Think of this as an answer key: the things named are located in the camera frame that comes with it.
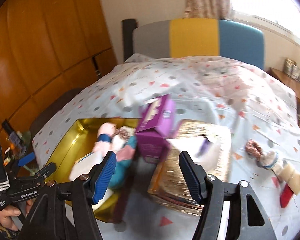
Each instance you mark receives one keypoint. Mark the wooden desk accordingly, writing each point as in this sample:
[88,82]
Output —
[286,80]

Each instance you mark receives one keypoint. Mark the grey yellow blue headboard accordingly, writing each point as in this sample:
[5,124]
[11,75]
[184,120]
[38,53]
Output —
[194,37]

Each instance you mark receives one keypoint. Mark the teal sock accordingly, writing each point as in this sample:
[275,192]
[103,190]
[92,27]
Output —
[124,159]

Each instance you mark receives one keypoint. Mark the person's left hand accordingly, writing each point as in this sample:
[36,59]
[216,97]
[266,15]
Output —
[6,216]

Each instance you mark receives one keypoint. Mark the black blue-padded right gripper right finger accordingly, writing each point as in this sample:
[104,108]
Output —
[247,217]

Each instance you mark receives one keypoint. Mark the wooden wardrobe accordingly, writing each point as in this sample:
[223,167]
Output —
[48,47]

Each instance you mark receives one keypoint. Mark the gold shiny storage box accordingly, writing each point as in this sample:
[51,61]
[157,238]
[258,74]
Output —
[79,141]

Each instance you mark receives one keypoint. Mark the red knitted sock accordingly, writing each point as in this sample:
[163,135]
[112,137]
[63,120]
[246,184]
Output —
[285,196]

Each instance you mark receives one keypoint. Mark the white sock with blue stripe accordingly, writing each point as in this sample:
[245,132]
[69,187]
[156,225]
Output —
[273,162]

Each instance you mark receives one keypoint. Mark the beige ribbed sock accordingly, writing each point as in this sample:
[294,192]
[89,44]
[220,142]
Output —
[291,177]

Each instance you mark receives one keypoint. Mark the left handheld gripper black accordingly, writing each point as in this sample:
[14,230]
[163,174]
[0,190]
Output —
[14,189]

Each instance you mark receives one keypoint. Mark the stack of books on desk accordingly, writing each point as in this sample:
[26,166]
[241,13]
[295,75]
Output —
[291,69]

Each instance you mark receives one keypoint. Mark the purple cardboard box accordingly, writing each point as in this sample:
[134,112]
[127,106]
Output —
[155,127]

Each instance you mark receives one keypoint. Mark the pink sock with blue band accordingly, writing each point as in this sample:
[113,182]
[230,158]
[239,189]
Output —
[104,138]

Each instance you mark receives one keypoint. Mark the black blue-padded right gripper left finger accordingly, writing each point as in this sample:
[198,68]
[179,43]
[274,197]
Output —
[64,211]

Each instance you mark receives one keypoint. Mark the floral curtain left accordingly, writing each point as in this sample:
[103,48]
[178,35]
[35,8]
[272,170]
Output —
[214,9]

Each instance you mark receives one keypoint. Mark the patterned light blue bedsheet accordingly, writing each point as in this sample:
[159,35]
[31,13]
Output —
[217,90]

